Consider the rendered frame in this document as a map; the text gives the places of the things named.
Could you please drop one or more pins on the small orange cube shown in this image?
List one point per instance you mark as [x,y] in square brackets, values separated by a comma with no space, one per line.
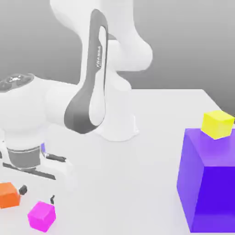
[8,195]

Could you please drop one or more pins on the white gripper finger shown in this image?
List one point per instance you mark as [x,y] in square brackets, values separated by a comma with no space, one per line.
[52,199]
[23,190]

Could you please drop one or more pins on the large purple box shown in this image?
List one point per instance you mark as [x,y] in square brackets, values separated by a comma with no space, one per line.
[207,183]

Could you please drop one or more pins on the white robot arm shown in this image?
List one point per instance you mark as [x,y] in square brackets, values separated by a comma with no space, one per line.
[117,55]

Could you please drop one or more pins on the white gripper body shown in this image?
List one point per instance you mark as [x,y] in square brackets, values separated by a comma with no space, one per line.
[27,174]

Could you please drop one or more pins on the small magenta cube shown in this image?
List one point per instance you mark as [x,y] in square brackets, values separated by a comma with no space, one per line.
[41,216]

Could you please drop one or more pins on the small yellow cube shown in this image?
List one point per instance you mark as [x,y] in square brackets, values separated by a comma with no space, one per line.
[217,124]

